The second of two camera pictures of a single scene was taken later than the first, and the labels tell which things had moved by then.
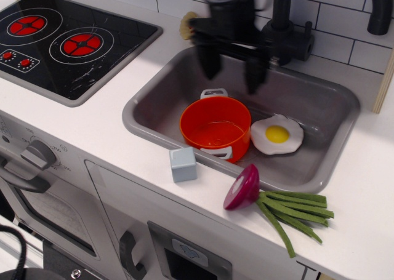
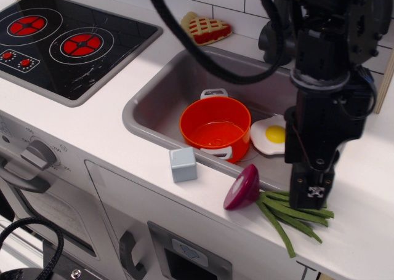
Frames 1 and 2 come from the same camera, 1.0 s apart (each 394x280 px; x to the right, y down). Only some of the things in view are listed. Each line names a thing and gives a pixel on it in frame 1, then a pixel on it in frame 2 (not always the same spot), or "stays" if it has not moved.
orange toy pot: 217,123 stays
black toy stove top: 66,52 stays
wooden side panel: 385,83 stays
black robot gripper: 231,25 -> 315,128
